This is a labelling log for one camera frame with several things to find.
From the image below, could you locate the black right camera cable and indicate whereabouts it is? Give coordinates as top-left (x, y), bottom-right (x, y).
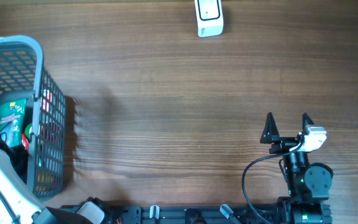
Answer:
top-left (241, 133), bottom-right (305, 224)

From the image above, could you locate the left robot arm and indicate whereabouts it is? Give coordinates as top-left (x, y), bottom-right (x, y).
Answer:
top-left (0, 138), bottom-right (105, 223)

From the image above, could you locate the white barcode scanner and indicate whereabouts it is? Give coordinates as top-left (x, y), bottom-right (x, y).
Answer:
top-left (194, 0), bottom-right (224, 38)

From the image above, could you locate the green 3M gloves packet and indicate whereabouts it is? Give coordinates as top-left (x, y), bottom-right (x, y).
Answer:
top-left (0, 98), bottom-right (27, 147)

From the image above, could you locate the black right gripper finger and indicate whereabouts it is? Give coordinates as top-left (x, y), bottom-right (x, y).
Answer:
top-left (260, 112), bottom-right (280, 144)
top-left (302, 113), bottom-right (314, 131)

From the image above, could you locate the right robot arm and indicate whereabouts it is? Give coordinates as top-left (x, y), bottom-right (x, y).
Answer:
top-left (260, 112), bottom-right (333, 203)

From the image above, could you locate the grey plastic shopping basket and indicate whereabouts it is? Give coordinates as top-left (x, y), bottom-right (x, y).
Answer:
top-left (0, 35), bottom-right (67, 200)

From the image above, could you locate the small jar green lid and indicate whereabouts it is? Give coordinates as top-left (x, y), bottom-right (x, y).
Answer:
top-left (21, 123), bottom-right (32, 151)

